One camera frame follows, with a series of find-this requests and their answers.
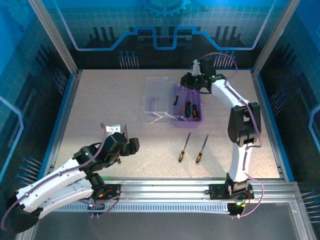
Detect small controller board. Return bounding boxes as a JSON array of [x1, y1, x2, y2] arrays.
[[86, 199, 106, 219], [228, 202, 247, 220]]

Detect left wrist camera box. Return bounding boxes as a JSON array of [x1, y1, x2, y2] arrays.
[[104, 124, 122, 133]]

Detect blue table edge strip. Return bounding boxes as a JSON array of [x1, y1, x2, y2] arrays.
[[254, 71, 296, 182], [36, 71, 81, 182]]

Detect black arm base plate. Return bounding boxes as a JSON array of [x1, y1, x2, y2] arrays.
[[94, 183, 123, 201], [208, 183, 255, 201]]

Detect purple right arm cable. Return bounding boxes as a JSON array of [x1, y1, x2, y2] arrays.
[[198, 51, 266, 221]]

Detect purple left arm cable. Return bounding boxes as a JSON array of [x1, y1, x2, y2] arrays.
[[0, 122, 125, 232]]

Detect slotted cable duct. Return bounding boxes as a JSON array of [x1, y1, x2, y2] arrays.
[[53, 201, 231, 213]]

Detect purple tool box clear lid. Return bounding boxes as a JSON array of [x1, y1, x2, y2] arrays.
[[141, 76, 204, 129]]

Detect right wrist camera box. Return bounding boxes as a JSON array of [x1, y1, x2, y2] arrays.
[[191, 59, 202, 76]]

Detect clear tool tray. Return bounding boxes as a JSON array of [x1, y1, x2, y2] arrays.
[[142, 94, 171, 125]]

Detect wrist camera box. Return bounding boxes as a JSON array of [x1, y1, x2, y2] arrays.
[[104, 124, 122, 133], [191, 59, 202, 76]]

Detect aluminium rail frame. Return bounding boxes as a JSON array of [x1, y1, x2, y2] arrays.
[[29, 176, 301, 213]]

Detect aluminium frame post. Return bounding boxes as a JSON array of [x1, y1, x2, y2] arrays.
[[27, 0, 83, 76], [250, 0, 302, 77]]

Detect yellow-black handled file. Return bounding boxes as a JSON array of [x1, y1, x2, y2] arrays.
[[172, 83, 182, 106], [195, 134, 210, 165], [178, 131, 191, 163]]

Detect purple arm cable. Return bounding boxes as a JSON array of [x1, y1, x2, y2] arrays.
[[0, 122, 125, 232], [198, 51, 266, 221]]

